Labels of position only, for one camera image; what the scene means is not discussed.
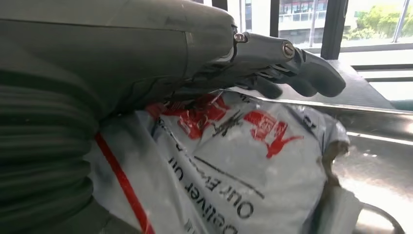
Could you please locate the grey plastic mailer package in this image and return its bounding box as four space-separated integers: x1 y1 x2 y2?
83 90 365 234

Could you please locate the green conveyor belt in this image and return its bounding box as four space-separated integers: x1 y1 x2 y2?
390 99 413 113

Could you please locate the dark window frame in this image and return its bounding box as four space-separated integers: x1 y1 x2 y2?
193 0 413 61

